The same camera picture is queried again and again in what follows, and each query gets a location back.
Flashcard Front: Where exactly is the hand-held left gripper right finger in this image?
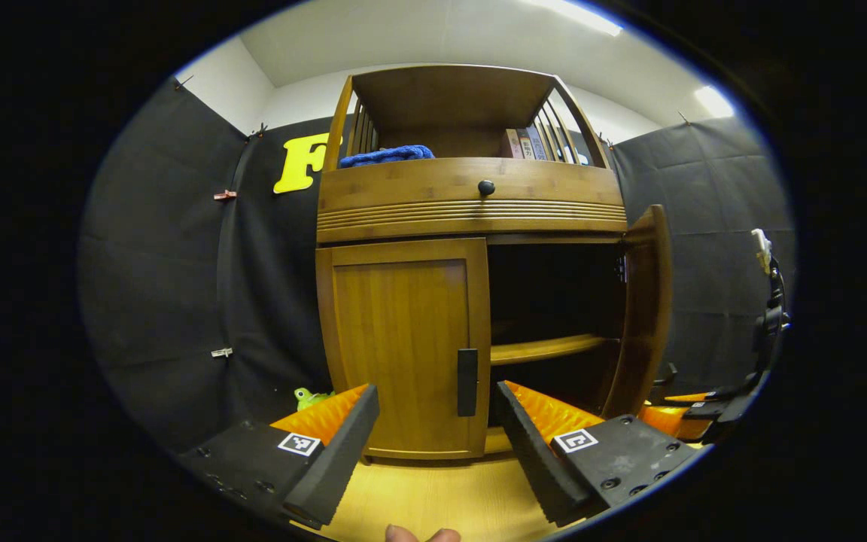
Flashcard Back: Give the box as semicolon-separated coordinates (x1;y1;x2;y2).
495;380;713;528

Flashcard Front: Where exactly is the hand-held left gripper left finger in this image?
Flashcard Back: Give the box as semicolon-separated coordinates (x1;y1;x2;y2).
178;384;380;530

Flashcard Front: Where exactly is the wooden shoe cabinet door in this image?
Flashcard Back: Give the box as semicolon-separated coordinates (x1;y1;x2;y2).
316;238;491;460
601;205;674;420

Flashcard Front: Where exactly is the wooden double-door shoe cabinet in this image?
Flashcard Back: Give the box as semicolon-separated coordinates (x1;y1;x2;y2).
315;64;674;461

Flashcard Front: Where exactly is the green frog toy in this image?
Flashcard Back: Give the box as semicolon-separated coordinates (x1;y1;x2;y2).
294;387;335;412

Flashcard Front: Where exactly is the wooden inner shelf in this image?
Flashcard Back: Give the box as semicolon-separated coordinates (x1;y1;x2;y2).
490;334;615;367

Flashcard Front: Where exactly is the ceiling light panel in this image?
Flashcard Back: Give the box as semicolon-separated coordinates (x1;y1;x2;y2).
693;85;735;119
531;0;622;37

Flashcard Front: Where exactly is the black backdrop cloth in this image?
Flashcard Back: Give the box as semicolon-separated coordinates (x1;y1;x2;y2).
80;75;796;452

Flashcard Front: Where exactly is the wooden drawer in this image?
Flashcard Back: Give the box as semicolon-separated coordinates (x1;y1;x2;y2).
318;158;628;230

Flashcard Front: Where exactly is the blue towel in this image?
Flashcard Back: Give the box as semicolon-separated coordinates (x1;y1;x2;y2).
339;145;436;169

